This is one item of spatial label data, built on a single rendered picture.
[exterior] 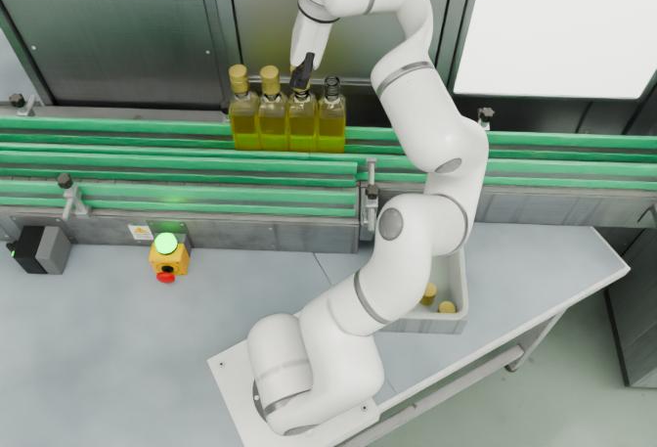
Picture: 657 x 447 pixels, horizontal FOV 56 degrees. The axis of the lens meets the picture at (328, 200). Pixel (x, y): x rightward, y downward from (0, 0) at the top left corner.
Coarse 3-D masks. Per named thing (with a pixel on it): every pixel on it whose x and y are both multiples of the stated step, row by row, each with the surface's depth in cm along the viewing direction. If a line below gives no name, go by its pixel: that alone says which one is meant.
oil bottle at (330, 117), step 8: (320, 96) 121; (320, 104) 119; (328, 104) 118; (336, 104) 118; (344, 104) 120; (320, 112) 119; (328, 112) 119; (336, 112) 119; (344, 112) 119; (320, 120) 120; (328, 120) 120; (336, 120) 120; (344, 120) 120; (320, 128) 122; (328, 128) 122; (336, 128) 122; (344, 128) 123; (320, 136) 124; (328, 136) 124; (336, 136) 124; (344, 136) 125; (320, 144) 127; (328, 144) 126; (336, 144) 126; (344, 144) 127; (320, 152) 129; (328, 152) 129; (336, 152) 128; (344, 152) 134
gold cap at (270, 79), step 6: (270, 66) 114; (264, 72) 113; (270, 72) 113; (276, 72) 113; (264, 78) 113; (270, 78) 113; (276, 78) 113; (264, 84) 114; (270, 84) 114; (276, 84) 115; (264, 90) 116; (270, 90) 115; (276, 90) 116
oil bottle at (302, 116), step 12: (312, 96) 120; (288, 108) 119; (300, 108) 118; (312, 108) 119; (288, 120) 121; (300, 120) 121; (312, 120) 121; (300, 132) 124; (312, 132) 124; (300, 144) 127; (312, 144) 127
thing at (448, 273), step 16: (432, 256) 136; (448, 256) 136; (432, 272) 134; (448, 272) 134; (464, 272) 126; (448, 288) 132; (464, 288) 124; (416, 304) 130; (432, 304) 130; (464, 304) 122
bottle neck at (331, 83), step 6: (330, 78) 116; (336, 78) 115; (330, 84) 117; (336, 84) 114; (330, 90) 115; (336, 90) 115; (330, 96) 116; (336, 96) 117; (330, 102) 118; (336, 102) 118
